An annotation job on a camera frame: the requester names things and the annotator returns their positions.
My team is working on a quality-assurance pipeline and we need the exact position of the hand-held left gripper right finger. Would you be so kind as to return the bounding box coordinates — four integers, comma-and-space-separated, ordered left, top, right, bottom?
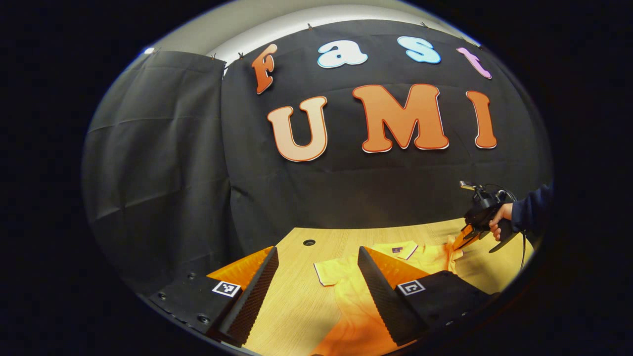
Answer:
357, 246, 497, 347

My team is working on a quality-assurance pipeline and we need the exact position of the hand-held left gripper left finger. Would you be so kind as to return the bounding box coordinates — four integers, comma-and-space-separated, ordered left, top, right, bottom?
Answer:
147, 246, 279, 347

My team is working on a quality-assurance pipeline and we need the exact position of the orange polo T-shirt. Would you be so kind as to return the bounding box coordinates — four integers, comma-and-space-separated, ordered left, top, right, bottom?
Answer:
313, 235, 466, 356

